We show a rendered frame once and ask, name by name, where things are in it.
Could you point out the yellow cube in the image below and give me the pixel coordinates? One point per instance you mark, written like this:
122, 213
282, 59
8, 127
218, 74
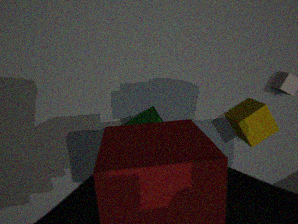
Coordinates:
252, 121

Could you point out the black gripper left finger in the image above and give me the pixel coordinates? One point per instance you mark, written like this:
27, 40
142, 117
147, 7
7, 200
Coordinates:
79, 207

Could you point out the red block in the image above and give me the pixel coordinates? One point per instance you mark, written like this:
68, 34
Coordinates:
160, 173

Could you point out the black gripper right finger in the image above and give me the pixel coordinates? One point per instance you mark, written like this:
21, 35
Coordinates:
251, 201

